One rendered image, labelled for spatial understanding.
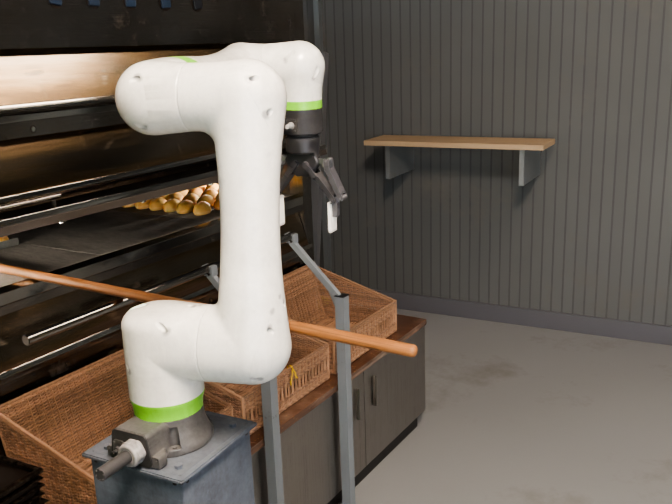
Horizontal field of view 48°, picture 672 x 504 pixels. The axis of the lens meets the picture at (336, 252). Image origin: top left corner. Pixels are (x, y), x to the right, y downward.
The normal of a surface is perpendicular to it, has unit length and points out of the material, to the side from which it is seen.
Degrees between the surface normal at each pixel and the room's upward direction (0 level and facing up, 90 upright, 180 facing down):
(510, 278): 90
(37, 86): 70
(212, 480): 90
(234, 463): 90
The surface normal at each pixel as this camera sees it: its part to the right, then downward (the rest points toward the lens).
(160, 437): 0.87, -0.07
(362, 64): -0.46, 0.25
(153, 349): -0.22, 0.23
